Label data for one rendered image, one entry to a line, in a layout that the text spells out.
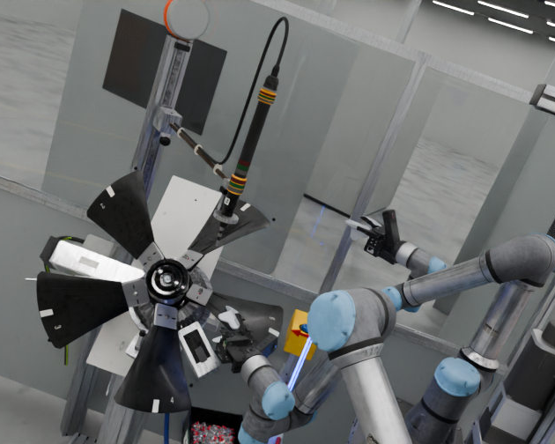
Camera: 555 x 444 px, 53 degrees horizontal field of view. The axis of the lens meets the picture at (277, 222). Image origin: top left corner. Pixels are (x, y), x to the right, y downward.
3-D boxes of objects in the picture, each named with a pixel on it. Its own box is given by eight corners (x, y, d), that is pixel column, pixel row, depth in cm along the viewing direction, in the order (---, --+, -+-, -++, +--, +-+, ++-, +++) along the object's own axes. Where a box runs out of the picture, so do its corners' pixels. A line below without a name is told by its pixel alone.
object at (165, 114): (150, 124, 204) (156, 102, 202) (168, 129, 208) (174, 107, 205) (159, 134, 196) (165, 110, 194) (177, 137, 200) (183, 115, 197)
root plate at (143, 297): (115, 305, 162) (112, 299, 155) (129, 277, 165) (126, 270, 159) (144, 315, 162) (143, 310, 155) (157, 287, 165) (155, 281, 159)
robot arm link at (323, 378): (393, 274, 131) (289, 398, 153) (365, 277, 123) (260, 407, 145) (425, 311, 124) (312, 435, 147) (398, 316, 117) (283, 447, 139)
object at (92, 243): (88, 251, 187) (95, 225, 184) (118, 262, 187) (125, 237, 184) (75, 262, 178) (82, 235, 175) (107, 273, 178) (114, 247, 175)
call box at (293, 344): (285, 331, 205) (295, 307, 202) (311, 341, 205) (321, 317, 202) (281, 354, 190) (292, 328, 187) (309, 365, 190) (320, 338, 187)
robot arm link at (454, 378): (415, 398, 160) (434, 359, 156) (434, 386, 171) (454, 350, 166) (452, 425, 153) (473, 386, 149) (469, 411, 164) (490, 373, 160)
